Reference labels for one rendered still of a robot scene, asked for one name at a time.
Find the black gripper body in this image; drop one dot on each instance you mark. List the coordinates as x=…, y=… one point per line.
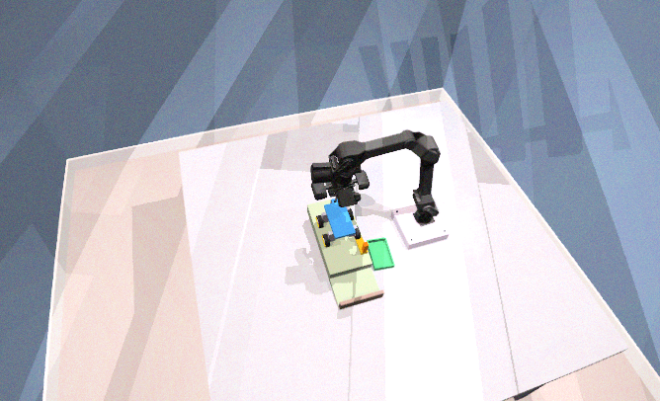
x=319, y=189

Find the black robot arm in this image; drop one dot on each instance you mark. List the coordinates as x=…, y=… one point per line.
x=352, y=154

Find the green tray floor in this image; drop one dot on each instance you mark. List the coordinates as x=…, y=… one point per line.
x=380, y=254

